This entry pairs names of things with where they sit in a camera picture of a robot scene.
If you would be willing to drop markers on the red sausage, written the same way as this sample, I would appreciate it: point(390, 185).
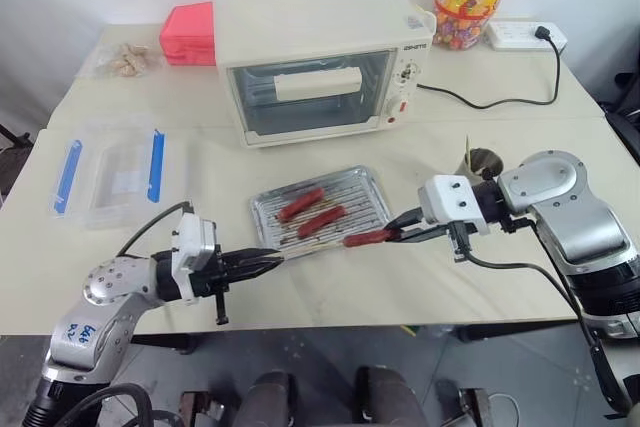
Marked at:
point(301, 203)
point(365, 238)
point(321, 222)

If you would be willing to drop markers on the wooden skewer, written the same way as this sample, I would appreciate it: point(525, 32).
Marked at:
point(468, 147)

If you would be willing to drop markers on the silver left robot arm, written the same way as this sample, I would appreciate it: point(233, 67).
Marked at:
point(112, 297)

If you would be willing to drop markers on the dark rounded shape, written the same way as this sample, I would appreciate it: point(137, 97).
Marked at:
point(270, 402)
point(387, 399)

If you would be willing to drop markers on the cream toaster oven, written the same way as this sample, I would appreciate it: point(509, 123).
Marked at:
point(310, 32)

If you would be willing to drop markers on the silver metal baking tray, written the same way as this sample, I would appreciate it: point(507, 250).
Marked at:
point(360, 197)

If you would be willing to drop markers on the black office chair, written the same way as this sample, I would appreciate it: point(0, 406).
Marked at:
point(625, 107)

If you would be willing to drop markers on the metal skewer cup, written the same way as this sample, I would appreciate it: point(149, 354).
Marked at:
point(475, 167)

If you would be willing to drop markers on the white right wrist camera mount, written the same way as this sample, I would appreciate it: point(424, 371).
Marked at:
point(452, 199)

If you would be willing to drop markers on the clear bag of snacks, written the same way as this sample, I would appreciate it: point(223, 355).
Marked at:
point(127, 59)

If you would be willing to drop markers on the pink box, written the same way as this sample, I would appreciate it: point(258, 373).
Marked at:
point(190, 32)

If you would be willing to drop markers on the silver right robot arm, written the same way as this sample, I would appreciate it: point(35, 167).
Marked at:
point(575, 217)

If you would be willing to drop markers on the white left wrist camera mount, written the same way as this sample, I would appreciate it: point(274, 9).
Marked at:
point(192, 247)

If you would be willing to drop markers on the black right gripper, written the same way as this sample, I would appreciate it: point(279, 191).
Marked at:
point(460, 237)

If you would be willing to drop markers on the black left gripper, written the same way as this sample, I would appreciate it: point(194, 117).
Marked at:
point(224, 274)

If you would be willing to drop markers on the white power strip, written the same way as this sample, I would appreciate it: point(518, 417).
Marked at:
point(515, 37)

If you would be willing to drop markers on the clear container with blue clips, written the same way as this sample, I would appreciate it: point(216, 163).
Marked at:
point(112, 172)

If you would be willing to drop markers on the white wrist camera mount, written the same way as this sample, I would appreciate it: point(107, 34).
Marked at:
point(452, 199)
point(192, 247)

